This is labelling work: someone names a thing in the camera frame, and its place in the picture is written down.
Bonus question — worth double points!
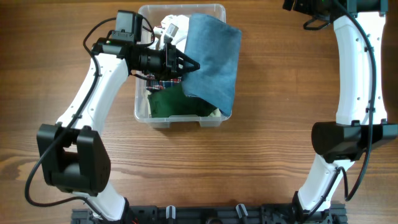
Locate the blue denim jeans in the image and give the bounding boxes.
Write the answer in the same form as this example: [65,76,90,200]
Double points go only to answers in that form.
[182,13,242,116]

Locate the white cloth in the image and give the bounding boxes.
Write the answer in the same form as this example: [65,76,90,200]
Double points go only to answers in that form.
[149,15,189,52]

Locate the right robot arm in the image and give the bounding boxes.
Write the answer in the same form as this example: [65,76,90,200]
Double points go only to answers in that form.
[272,0,397,223]

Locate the cream cloth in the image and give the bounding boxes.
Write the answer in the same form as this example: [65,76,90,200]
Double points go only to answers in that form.
[146,83,222,118]

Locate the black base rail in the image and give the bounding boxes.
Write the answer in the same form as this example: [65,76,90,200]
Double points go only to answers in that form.
[70,203,348,224]

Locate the dark green cloth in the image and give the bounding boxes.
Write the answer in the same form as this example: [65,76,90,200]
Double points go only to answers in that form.
[147,83,218,119]

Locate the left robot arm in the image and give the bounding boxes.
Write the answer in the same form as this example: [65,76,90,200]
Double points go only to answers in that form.
[35,10,200,223]

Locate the plaid flannel shirt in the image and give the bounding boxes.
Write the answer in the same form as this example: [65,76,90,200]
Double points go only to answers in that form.
[146,74,182,92]

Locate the clear plastic storage bin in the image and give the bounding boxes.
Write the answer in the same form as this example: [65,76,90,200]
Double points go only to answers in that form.
[134,4,229,128]

